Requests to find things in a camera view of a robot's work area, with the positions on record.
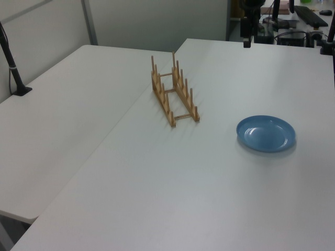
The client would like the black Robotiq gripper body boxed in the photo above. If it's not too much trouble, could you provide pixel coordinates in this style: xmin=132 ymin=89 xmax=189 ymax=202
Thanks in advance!
xmin=242 ymin=0 xmax=263 ymax=20

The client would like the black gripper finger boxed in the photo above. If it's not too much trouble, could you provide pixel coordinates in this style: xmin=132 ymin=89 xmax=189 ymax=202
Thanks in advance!
xmin=250 ymin=18 xmax=260 ymax=43
xmin=240 ymin=17 xmax=252 ymax=49

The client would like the blue round plate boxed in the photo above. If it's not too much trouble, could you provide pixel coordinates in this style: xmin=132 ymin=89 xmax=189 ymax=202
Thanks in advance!
xmin=236 ymin=115 xmax=297 ymax=153

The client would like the wooden plate rack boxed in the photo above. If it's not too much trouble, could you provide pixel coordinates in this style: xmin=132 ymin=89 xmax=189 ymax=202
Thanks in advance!
xmin=150 ymin=51 xmax=201 ymax=128

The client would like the black monitor stand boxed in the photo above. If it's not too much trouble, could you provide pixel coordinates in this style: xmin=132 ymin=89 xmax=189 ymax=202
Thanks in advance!
xmin=262 ymin=0 xmax=289 ymax=30

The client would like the black electronics box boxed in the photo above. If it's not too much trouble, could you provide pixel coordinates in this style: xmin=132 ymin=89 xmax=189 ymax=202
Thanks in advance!
xmin=276 ymin=31 xmax=307 ymax=47

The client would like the black computer keyboard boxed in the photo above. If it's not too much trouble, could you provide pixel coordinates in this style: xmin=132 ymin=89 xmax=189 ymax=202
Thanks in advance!
xmin=294 ymin=5 xmax=329 ymax=28

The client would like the black camera stand with base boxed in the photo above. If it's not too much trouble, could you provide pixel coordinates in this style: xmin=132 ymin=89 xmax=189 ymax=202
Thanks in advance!
xmin=0 ymin=20 xmax=33 ymax=97

